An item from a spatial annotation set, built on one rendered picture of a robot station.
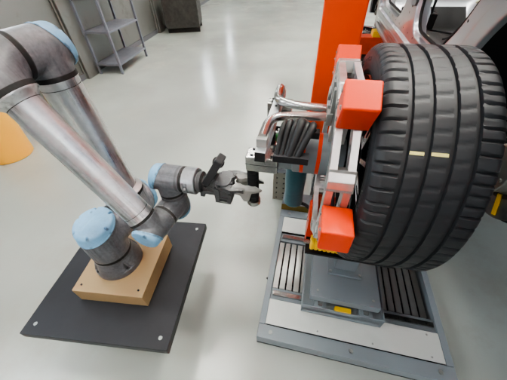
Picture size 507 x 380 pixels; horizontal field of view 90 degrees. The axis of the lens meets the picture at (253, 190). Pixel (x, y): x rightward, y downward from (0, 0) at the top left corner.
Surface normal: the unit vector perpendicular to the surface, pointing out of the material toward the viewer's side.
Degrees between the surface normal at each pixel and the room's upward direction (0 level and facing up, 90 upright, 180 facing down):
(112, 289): 2
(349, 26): 90
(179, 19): 90
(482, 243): 0
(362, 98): 35
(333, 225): 0
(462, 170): 56
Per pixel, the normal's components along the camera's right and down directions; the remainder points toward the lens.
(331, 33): -0.22, 0.68
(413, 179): -0.21, 0.24
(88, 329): -0.03, -0.73
